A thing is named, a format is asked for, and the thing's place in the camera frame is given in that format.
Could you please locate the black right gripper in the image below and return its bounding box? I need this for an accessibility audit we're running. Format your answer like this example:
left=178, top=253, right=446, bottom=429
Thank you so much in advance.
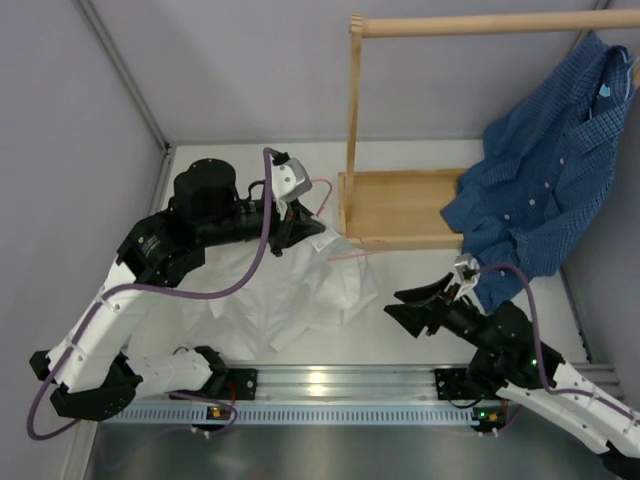
left=384, top=272, right=501, bottom=356

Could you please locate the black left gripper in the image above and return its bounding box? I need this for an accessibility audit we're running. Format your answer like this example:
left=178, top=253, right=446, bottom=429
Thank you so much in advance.
left=199, top=198, right=326, bottom=257

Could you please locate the pink wire hanger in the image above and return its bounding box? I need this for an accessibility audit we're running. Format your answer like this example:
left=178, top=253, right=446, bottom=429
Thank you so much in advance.
left=309, top=177, right=389, bottom=262

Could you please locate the white shirt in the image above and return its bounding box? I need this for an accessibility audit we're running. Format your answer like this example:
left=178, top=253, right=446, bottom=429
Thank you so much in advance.
left=180, top=227, right=378, bottom=361

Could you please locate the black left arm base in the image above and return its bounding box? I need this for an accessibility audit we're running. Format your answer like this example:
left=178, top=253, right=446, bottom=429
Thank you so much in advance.
left=217, top=368, right=258, bottom=402

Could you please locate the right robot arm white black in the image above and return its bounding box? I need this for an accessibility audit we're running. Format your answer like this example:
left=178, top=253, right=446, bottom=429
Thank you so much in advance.
left=384, top=274, right=639, bottom=479

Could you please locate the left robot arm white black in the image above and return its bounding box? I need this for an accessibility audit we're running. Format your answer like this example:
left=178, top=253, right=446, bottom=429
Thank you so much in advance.
left=29, top=148, right=324, bottom=422

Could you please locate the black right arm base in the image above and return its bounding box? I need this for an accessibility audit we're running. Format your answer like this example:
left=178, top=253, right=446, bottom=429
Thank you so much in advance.
left=434, top=367, right=499, bottom=408

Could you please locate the blue checkered shirt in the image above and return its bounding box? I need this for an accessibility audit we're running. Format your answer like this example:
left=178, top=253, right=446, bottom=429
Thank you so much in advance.
left=441, top=33, right=635, bottom=279

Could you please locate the wooden clothes rack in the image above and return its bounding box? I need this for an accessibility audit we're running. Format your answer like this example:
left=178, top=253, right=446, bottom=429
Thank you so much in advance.
left=338, top=8, right=639, bottom=252

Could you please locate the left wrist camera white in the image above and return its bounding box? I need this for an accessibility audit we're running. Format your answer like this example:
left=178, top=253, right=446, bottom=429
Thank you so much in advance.
left=271, top=151, right=312, bottom=202

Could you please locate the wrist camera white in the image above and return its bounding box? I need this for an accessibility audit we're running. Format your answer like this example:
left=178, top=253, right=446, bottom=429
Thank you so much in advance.
left=271, top=151, right=312, bottom=202
left=454, top=253, right=480, bottom=300

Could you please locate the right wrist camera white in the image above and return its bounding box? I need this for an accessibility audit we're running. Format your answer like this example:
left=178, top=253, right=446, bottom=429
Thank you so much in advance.
left=454, top=253, right=480, bottom=300

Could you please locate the aluminium mounting rail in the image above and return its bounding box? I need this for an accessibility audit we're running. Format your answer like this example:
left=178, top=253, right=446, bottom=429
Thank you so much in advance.
left=219, top=364, right=621, bottom=401

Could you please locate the slotted cable duct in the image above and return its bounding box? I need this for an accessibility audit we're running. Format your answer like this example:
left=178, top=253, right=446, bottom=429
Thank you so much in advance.
left=106, top=402, right=504, bottom=426

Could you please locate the aluminium corner frame post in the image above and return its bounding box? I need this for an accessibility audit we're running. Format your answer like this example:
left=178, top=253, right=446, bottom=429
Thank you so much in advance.
left=73, top=0, right=174, bottom=211

